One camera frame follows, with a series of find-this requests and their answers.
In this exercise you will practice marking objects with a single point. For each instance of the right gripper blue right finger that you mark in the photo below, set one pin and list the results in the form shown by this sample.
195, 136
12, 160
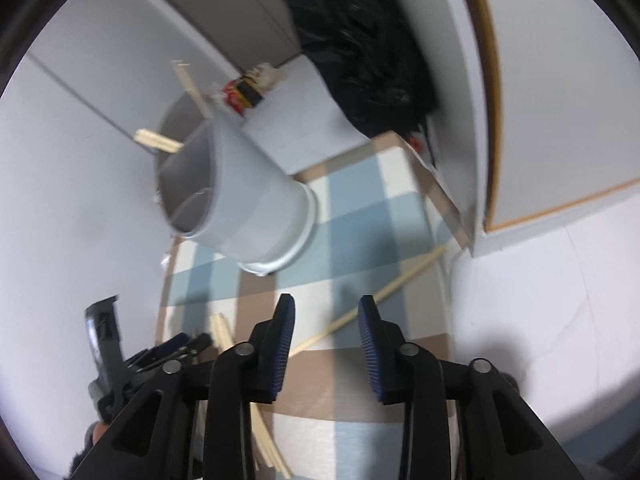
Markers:
380, 341

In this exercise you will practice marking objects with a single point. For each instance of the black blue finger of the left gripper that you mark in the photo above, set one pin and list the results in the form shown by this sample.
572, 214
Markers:
180, 347

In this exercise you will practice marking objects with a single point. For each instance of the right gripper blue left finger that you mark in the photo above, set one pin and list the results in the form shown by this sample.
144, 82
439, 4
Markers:
272, 341

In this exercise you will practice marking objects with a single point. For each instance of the person's left hand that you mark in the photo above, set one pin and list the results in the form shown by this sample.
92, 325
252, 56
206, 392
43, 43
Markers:
94, 433

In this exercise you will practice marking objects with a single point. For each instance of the checkered blue brown tablecloth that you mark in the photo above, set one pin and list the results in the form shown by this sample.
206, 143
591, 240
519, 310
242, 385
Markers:
382, 221

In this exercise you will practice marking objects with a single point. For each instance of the white grey utensil holder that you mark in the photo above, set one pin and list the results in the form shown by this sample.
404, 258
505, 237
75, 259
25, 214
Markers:
221, 190

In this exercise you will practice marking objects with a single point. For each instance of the white plastic bag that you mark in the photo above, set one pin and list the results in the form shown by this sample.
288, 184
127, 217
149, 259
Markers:
265, 77

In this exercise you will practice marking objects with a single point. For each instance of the black backpack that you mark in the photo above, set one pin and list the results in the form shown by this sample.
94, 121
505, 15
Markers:
367, 56

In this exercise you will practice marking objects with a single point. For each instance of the grey brown entrance door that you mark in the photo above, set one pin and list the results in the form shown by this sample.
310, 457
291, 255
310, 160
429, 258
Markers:
245, 32

